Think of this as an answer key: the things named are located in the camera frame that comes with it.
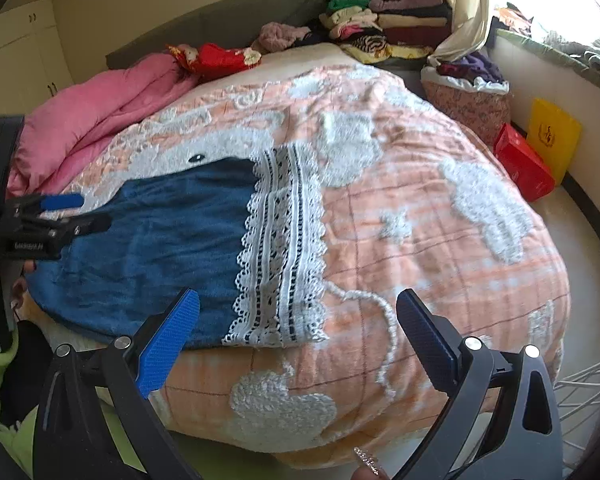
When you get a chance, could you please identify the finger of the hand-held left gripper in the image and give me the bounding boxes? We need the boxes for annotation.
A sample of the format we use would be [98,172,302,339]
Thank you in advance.
[40,213,113,247]
[27,193,84,212]

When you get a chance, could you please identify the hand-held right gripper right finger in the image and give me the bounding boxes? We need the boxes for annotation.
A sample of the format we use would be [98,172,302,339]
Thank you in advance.
[396,288,566,480]

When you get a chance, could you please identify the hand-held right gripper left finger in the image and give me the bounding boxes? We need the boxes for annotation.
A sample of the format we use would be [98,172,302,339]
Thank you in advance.
[32,287,202,480]

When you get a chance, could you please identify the blue denim pants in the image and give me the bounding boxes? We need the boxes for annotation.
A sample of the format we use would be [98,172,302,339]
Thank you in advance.
[27,142,331,352]

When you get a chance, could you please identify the person's right hand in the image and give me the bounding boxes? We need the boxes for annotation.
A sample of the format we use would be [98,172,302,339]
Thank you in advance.
[352,447,392,480]

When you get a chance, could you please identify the orange and white fluffy blanket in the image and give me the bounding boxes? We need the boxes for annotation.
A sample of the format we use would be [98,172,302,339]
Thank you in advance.
[75,65,572,468]

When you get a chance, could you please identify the pink quilt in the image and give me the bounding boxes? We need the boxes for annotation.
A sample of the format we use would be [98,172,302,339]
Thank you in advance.
[5,52,202,200]

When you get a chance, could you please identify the cream wardrobe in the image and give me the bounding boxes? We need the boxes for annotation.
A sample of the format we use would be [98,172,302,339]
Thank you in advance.
[0,0,77,126]

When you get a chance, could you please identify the red box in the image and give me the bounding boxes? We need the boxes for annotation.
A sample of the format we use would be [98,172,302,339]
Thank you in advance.
[492,122,557,203]

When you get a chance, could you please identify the red garment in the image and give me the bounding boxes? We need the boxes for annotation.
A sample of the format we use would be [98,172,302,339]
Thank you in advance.
[167,42,262,79]

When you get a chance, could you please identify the green headboard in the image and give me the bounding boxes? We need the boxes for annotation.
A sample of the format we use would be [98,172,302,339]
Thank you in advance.
[105,0,329,71]

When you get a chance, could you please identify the floral laundry basket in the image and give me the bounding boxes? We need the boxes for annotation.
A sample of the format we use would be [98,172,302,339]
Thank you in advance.
[420,67,512,147]

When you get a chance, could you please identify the yellow bag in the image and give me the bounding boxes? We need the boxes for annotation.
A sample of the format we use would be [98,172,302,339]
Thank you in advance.
[526,98,583,185]

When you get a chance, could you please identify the purple clothes heap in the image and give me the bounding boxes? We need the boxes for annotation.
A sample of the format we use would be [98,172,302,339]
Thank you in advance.
[436,50,511,93]

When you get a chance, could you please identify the bed with beige sheet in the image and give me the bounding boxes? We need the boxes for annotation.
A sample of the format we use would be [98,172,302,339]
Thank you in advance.
[212,42,418,92]

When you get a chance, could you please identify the mauve fluffy cloth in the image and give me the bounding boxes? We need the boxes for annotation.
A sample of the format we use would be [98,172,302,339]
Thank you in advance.
[257,21,312,54]

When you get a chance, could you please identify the stack of folded clothes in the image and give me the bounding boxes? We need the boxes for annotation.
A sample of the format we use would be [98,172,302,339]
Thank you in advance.
[302,0,454,64]

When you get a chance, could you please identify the cream curtain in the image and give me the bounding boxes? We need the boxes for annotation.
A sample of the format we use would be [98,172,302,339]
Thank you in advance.
[426,0,497,67]

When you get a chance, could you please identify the cluttered green window sill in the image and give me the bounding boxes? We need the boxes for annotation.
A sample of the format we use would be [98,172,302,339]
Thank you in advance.
[495,2,600,88]

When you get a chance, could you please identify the white wire rack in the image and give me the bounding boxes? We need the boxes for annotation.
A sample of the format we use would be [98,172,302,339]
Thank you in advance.
[552,350,600,480]

